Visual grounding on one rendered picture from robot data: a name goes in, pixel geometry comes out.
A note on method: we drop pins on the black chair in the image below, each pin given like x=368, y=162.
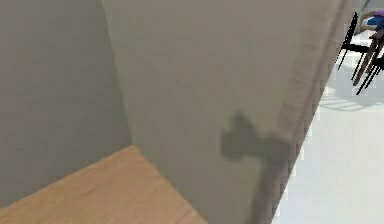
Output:
x=350, y=37
x=374, y=70

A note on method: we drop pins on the brown wooden table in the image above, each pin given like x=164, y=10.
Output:
x=367, y=59

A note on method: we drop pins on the blue round object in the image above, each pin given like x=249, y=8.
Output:
x=377, y=22

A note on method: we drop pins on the purple object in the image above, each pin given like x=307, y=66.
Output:
x=379, y=14

